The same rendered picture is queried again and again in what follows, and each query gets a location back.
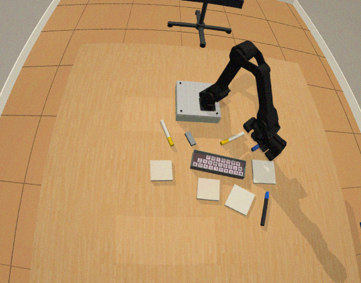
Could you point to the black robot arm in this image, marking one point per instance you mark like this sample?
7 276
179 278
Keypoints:
266 124

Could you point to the keyboard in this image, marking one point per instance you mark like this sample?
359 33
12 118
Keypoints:
217 164

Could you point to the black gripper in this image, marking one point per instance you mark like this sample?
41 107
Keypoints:
270 155

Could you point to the dark blue stylus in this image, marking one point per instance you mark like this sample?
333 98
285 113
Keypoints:
255 147

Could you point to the black marker with blue cap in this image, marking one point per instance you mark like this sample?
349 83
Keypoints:
264 209

